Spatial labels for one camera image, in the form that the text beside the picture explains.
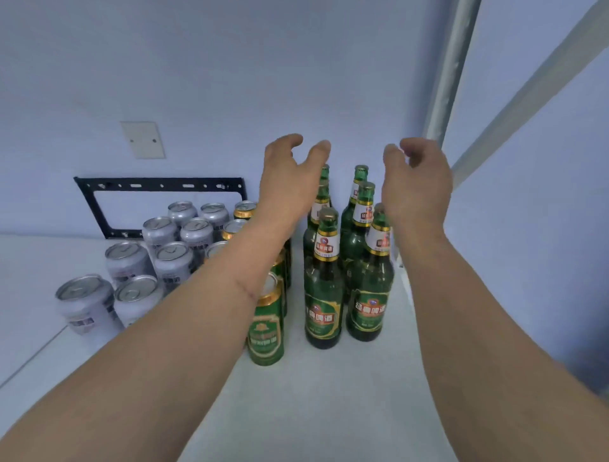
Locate white blank wall plate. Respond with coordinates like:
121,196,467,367
119,121,166,161

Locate person's left forearm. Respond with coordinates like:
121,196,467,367
0,223,301,462

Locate black metal wall bracket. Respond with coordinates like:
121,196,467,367
73,176,249,241

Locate person's left hand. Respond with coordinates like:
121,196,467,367
256,133,332,239

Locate person's right hand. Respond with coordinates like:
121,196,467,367
381,137,454,237

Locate white metal shelf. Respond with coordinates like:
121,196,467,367
0,0,609,462

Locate person's right forearm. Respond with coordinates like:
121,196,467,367
395,228,609,462

